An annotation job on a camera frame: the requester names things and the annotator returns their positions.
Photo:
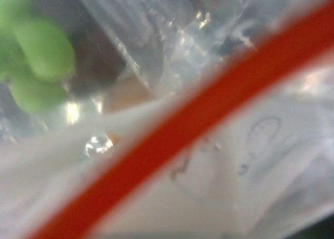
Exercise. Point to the clear zip top bag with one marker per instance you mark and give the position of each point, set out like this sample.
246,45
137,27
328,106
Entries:
183,119

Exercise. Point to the small green toy vegetable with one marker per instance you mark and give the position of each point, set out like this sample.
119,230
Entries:
36,57

